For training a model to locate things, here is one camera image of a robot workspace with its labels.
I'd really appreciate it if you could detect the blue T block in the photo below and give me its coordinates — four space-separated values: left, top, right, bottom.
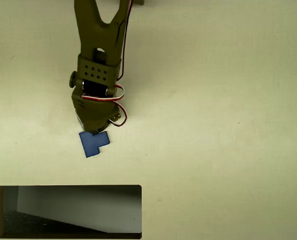
78 130 111 159

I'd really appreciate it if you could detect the dark rectangular bin opening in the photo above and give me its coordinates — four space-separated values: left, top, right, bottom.
0 184 142 240

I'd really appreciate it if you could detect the white red black servo cable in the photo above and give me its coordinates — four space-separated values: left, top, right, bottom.
81 83 126 103
109 99 128 127

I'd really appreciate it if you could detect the long red black cable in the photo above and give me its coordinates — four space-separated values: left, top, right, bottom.
116 0 134 82

